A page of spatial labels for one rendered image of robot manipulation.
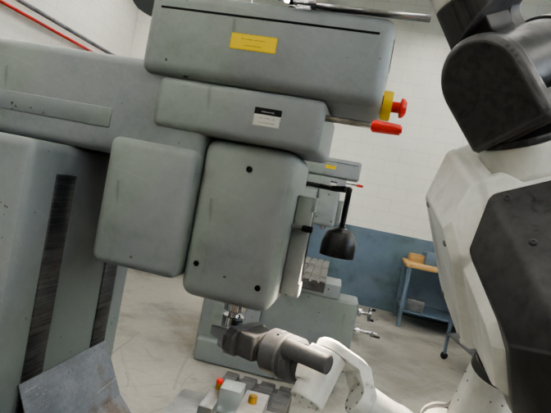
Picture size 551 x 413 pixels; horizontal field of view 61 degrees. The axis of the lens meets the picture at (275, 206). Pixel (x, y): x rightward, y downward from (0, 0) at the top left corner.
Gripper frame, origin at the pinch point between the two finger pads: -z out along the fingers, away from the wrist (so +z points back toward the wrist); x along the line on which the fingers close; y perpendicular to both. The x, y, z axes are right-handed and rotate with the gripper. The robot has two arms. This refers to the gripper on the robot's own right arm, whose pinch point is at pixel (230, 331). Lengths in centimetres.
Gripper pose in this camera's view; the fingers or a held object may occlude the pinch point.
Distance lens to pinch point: 105.3
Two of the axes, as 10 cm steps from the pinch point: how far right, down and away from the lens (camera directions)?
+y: -1.8, 9.8, 0.3
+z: 7.9, 1.7, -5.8
